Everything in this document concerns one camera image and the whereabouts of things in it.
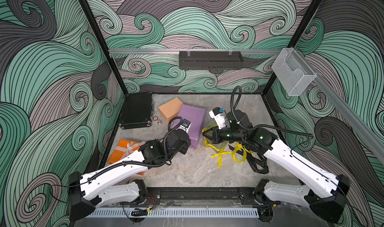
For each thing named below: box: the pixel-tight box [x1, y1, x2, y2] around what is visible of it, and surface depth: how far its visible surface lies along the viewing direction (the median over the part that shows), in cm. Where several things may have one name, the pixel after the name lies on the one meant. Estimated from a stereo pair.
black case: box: [119, 92, 155, 130], surface depth 106 cm
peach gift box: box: [158, 97, 183, 122], surface depth 106 cm
